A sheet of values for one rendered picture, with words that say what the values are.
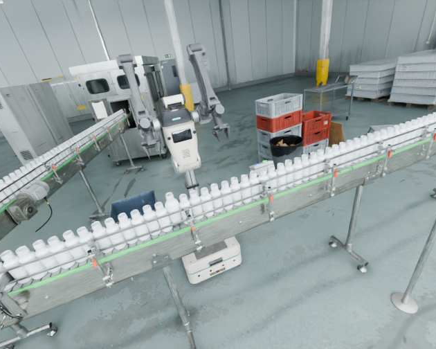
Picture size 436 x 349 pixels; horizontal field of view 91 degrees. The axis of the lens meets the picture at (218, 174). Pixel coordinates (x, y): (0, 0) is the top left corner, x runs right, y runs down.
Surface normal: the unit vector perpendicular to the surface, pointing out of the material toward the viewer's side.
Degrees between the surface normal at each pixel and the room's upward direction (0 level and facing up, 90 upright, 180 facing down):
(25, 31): 90
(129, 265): 90
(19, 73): 90
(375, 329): 0
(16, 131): 90
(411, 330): 0
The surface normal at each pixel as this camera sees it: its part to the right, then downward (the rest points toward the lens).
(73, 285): 0.36, 0.39
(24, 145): 0.04, 0.47
